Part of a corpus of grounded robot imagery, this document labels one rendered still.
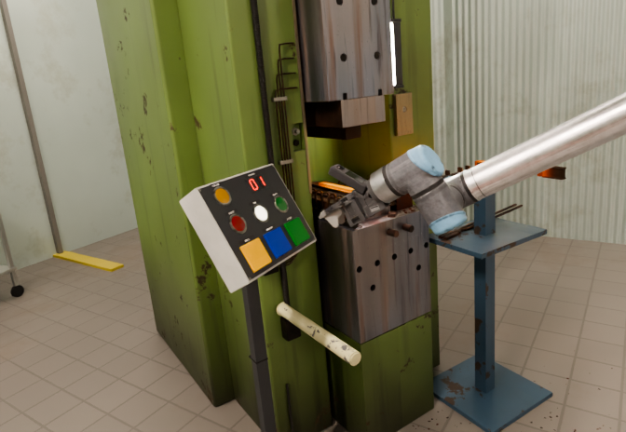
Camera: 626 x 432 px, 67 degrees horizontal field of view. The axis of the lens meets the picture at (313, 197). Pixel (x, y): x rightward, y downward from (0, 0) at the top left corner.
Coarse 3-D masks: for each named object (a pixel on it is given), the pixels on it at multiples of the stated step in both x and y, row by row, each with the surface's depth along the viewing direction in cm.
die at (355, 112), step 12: (384, 96) 174; (312, 108) 178; (324, 108) 172; (336, 108) 166; (348, 108) 166; (360, 108) 168; (372, 108) 171; (384, 108) 175; (312, 120) 180; (324, 120) 174; (336, 120) 167; (348, 120) 166; (360, 120) 169; (372, 120) 172; (384, 120) 175
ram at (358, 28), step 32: (320, 0) 153; (352, 0) 160; (384, 0) 167; (320, 32) 156; (352, 32) 162; (384, 32) 169; (320, 64) 160; (352, 64) 164; (384, 64) 171; (320, 96) 164; (352, 96) 166
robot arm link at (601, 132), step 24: (624, 96) 105; (576, 120) 110; (600, 120) 107; (624, 120) 105; (528, 144) 116; (552, 144) 112; (576, 144) 110; (600, 144) 110; (480, 168) 122; (504, 168) 118; (528, 168) 116; (480, 192) 122
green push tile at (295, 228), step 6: (288, 222) 141; (294, 222) 143; (300, 222) 144; (288, 228) 139; (294, 228) 141; (300, 228) 143; (294, 234) 140; (300, 234) 142; (306, 234) 144; (294, 240) 139; (300, 240) 141
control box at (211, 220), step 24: (264, 168) 145; (192, 192) 122; (240, 192) 133; (264, 192) 140; (288, 192) 148; (192, 216) 125; (216, 216) 122; (240, 216) 128; (288, 216) 143; (216, 240) 122; (240, 240) 125; (264, 240) 131; (288, 240) 138; (312, 240) 146; (216, 264) 124; (240, 264) 121; (240, 288) 122
